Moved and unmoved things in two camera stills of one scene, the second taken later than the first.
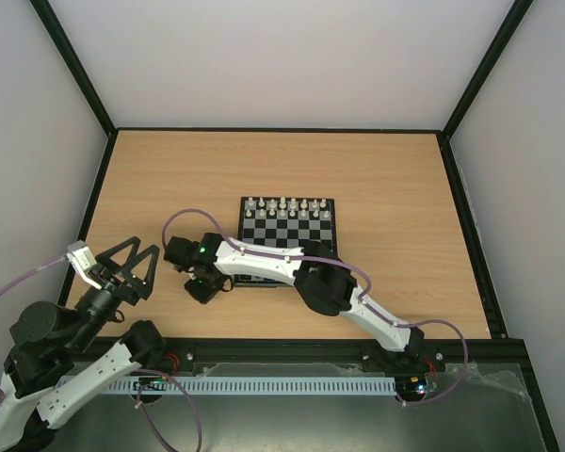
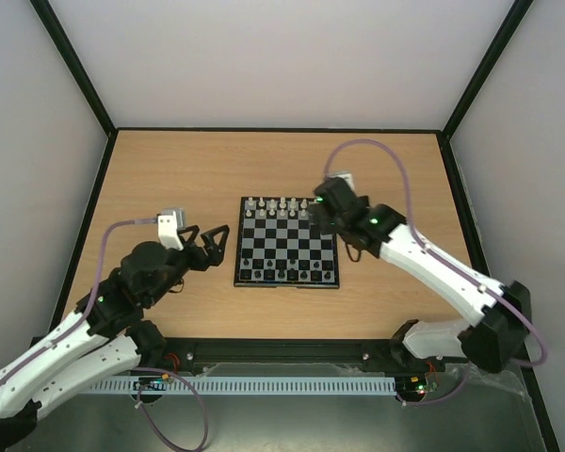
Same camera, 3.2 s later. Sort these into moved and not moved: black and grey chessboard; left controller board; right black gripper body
Moved: right black gripper body
Not moved: black and grey chessboard; left controller board
